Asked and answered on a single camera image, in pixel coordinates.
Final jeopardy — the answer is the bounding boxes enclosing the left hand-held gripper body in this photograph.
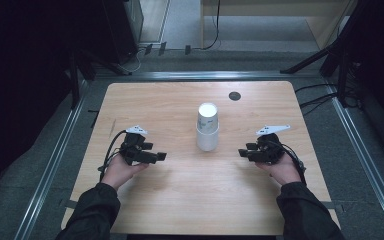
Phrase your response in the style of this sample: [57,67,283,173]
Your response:
[119,125,149,166]

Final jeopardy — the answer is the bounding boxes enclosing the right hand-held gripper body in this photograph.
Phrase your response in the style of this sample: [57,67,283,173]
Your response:
[255,124,291,165]

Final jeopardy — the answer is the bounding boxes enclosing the white printed paper cup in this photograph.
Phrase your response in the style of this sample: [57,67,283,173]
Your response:
[197,102,220,134]

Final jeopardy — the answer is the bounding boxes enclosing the person's right hand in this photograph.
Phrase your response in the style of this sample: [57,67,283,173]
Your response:
[255,152,303,187]

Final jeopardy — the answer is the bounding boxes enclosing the person's left hand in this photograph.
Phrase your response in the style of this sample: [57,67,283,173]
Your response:
[101,153,150,192]

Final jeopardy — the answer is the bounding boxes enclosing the plain white paper cup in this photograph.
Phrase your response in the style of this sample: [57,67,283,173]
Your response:
[196,126,220,152]

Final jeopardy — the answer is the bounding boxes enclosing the grey tape strip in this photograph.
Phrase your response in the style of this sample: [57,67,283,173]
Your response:
[317,200,345,213]

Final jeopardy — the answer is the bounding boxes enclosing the black metal stand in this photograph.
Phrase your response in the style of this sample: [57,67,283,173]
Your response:
[67,49,133,110]

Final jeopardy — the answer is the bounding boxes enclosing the black cabinet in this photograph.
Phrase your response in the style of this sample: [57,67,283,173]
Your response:
[100,0,145,65]

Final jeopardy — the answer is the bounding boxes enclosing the black tripod stand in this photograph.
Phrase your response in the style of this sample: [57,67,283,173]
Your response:
[279,0,374,108]

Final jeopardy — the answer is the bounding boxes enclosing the light wooden furniture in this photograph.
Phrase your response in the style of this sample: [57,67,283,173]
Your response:
[199,0,359,50]

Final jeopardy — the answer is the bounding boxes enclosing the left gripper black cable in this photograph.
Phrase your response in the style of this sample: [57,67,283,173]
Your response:
[98,129,128,183]

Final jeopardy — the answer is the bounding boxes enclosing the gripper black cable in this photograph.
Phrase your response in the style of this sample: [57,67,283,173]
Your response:
[278,141,308,186]
[98,129,128,183]

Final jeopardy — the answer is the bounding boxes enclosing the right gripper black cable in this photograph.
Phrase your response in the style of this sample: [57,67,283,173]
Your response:
[278,141,308,186]

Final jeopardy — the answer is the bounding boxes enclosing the black floor cables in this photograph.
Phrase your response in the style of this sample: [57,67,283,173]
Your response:
[294,82,339,117]

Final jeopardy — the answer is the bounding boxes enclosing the long metal floor rail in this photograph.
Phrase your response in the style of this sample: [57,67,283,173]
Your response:
[94,70,324,81]
[13,79,90,240]
[324,82,384,240]

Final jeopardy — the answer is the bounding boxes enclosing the white floor cable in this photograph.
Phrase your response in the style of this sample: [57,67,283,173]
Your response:
[121,45,148,75]

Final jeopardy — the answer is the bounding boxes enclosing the black hanging cable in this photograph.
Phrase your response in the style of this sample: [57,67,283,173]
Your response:
[201,0,222,52]

